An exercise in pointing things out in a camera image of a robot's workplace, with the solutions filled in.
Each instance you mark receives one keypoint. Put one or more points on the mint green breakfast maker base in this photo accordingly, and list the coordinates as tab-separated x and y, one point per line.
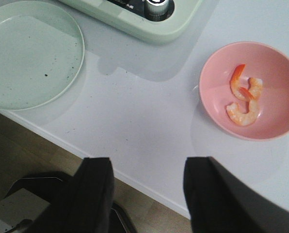
129	16

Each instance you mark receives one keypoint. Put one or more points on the right silver control knob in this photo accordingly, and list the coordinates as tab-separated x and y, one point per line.
156	8

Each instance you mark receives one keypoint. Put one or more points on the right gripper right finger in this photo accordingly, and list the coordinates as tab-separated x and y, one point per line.
218	202

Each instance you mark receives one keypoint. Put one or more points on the shrimp with red tail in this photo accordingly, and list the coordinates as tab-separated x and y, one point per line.
255	84

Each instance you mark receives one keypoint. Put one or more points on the pale orange shrimp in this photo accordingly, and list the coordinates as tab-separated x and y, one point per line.
238	116

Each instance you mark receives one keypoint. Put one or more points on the mint green round plate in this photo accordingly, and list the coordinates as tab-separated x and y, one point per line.
41	53

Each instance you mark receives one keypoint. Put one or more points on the pink bowl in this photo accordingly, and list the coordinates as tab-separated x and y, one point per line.
263	62

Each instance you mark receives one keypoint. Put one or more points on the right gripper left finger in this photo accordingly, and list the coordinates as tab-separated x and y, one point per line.
84	205

